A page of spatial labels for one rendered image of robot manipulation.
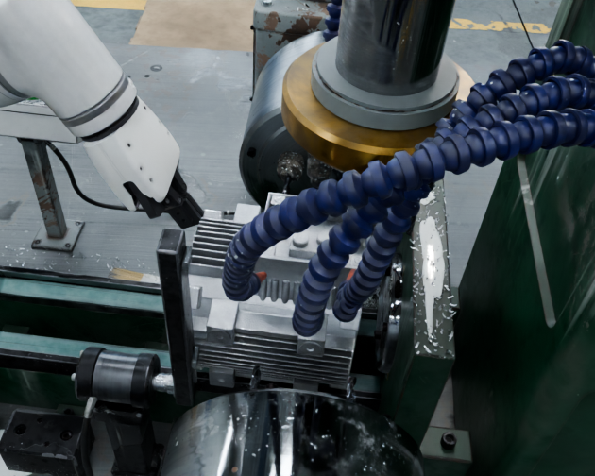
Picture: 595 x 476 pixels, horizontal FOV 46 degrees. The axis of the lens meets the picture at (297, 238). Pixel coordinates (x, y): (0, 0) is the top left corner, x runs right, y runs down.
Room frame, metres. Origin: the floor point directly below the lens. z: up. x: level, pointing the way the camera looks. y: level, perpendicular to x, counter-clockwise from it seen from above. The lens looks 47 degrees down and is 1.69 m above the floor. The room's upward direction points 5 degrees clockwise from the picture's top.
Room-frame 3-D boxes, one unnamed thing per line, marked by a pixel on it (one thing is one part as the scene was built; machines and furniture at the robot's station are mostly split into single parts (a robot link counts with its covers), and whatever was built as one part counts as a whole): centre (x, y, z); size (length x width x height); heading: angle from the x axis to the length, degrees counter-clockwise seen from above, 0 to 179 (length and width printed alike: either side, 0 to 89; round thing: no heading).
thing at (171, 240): (0.40, 0.11, 1.12); 0.04 x 0.03 x 0.26; 88
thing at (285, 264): (0.53, -0.02, 1.11); 0.12 x 0.11 x 0.07; 87
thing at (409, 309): (0.53, -0.18, 0.97); 0.30 x 0.11 x 0.34; 178
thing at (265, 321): (0.53, 0.02, 1.01); 0.20 x 0.19 x 0.19; 87
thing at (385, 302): (0.53, -0.12, 1.01); 0.15 x 0.02 x 0.15; 178
